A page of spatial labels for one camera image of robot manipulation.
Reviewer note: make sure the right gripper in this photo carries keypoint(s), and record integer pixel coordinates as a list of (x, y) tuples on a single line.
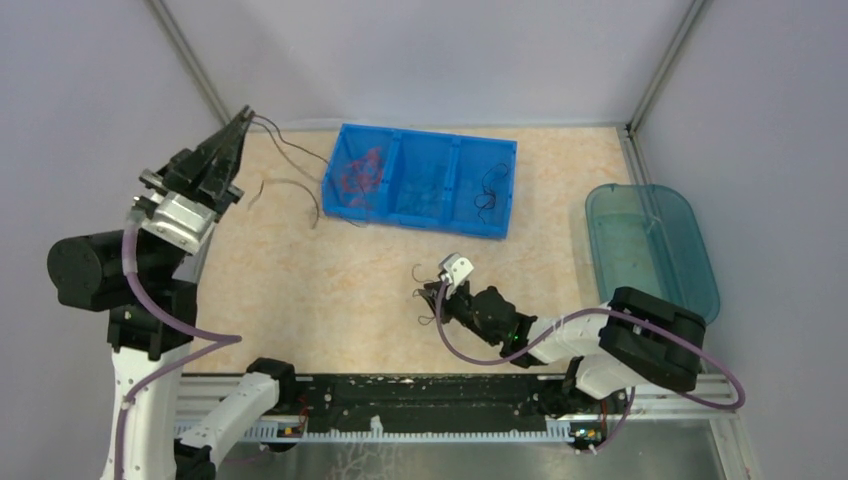
[(446, 302)]

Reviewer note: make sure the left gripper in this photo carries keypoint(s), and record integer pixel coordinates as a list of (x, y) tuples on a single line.
[(225, 146)]

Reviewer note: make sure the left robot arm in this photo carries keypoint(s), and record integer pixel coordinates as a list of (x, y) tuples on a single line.
[(130, 274)]

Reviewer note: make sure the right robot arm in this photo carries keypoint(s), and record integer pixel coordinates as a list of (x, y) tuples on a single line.
[(634, 339)]

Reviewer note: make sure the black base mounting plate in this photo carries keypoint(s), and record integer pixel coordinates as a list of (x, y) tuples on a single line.
[(439, 404)]

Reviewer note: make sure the blue three-compartment plastic bin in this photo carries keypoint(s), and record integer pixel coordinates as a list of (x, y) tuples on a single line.
[(430, 181)]

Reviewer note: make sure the teal translucent plastic tray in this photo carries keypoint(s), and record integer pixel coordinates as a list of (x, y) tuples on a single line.
[(647, 237)]

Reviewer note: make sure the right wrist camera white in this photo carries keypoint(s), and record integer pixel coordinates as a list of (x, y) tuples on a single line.
[(455, 269)]

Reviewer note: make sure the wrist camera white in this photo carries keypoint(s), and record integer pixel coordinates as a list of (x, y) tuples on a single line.
[(176, 220), (455, 269)]

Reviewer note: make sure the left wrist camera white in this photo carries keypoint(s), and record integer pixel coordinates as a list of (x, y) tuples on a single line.
[(176, 220)]

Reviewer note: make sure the aluminium frame rail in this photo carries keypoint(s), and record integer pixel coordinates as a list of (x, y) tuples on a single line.
[(199, 394)]

